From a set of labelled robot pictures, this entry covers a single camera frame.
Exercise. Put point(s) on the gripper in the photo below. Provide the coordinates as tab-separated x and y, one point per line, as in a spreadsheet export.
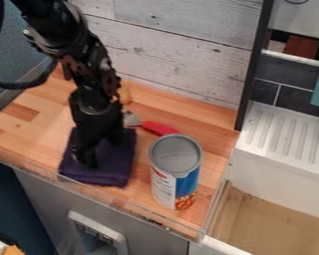
95	123

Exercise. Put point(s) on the purple cloth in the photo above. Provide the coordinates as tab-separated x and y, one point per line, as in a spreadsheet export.
111	162

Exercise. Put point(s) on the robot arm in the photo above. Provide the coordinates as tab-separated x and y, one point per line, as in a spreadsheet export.
64	36

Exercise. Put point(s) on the silver can with blue label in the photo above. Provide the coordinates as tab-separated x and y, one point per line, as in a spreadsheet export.
175	172

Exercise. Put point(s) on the toy sink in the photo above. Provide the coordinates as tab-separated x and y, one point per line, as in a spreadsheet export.
282	142

